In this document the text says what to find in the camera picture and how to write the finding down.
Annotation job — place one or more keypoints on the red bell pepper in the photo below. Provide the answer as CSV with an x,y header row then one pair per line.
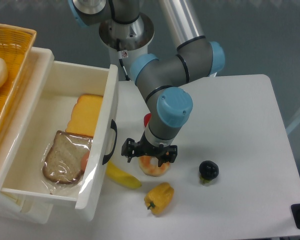
x,y
146,119

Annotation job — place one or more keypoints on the yellow cake slice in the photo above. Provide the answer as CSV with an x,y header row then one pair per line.
x,y
84,115

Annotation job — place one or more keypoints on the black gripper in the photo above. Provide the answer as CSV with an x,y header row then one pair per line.
x,y
164,154

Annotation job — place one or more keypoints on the orange glazed donut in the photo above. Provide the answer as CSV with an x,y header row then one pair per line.
x,y
149,166

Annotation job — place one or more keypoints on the yellow bell pepper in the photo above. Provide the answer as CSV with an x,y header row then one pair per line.
x,y
158,198

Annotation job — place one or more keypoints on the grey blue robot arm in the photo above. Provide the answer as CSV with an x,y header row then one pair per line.
x,y
127,32

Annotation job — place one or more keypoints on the dark purple eggplant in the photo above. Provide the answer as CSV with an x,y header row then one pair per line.
x,y
208,171

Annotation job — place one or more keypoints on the brown bread slice in wrap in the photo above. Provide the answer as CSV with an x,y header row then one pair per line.
x,y
62,164

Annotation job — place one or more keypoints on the orange woven basket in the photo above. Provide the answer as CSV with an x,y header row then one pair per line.
x,y
15,45

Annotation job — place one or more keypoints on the yellow banana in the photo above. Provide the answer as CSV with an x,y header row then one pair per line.
x,y
121,177

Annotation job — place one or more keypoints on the white top drawer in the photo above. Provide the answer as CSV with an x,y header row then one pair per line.
x,y
65,83

